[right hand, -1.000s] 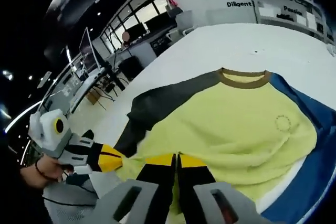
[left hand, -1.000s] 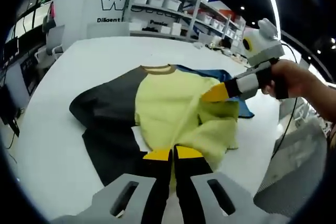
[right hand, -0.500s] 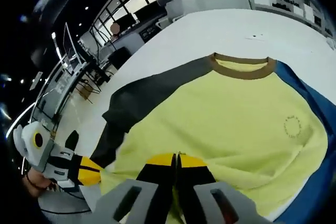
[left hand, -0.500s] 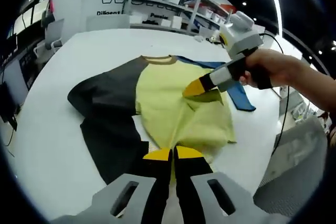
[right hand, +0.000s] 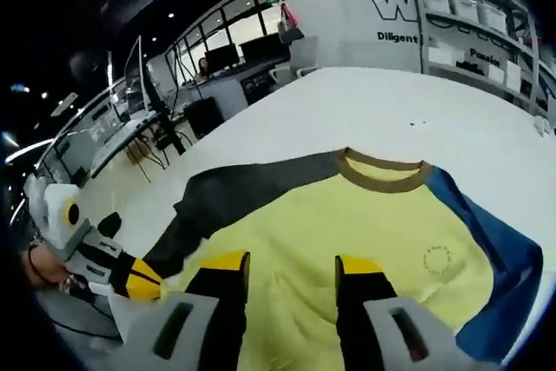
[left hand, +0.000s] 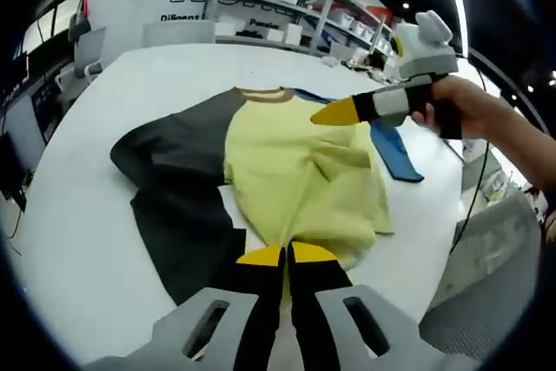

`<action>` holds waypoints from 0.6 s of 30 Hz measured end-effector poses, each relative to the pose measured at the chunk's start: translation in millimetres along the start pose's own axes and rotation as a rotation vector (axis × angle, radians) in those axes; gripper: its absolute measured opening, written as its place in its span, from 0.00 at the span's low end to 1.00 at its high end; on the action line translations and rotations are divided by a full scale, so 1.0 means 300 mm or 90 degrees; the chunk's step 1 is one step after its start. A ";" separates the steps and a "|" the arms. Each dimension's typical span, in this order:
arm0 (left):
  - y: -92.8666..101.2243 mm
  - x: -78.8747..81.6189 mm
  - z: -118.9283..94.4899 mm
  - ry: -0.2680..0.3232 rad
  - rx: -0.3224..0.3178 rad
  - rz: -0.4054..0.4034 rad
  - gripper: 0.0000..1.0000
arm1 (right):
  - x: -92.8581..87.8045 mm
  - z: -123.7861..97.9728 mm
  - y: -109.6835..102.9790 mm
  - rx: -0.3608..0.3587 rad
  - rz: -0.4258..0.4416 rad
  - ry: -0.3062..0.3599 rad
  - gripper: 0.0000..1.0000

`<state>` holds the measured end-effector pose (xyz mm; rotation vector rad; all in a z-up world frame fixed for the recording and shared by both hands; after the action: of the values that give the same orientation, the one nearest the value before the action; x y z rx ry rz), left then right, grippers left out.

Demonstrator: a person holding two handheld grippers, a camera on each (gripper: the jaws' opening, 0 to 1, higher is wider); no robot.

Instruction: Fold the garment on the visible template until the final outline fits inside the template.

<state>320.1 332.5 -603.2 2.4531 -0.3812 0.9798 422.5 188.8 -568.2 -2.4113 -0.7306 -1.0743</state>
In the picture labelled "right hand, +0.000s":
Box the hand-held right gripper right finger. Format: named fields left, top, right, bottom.
left=334, top=253, right=456, bottom=371

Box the row of white storage bins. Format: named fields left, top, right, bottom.
left=423, top=0, right=509, bottom=36

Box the large white-framed monitor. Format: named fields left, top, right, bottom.
left=123, top=36, right=147, bottom=105

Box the grey office chair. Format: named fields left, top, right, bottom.
left=268, top=61, right=321, bottom=85

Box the person's left hand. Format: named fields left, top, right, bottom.
left=23, top=243, right=74, bottom=289

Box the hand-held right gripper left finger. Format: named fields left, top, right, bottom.
left=123, top=251, right=251, bottom=371

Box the yellow blue grey garment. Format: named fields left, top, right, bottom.
left=142, top=148, right=544, bottom=371

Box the white standing desk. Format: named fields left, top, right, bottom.
left=32, top=79, right=186, bottom=181

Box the dark desktop monitor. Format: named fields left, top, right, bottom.
left=203, top=43, right=240, bottom=72
left=239, top=36, right=290, bottom=63

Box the black computer tower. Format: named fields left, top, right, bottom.
left=184, top=98, right=225, bottom=140

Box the grey metal shelf rack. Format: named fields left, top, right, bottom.
left=406, top=0, right=556, bottom=129

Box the long office desk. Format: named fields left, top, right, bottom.
left=182, top=57, right=292, bottom=120

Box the hanging grey bag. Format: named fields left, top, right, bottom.
left=277, top=1, right=303, bottom=44

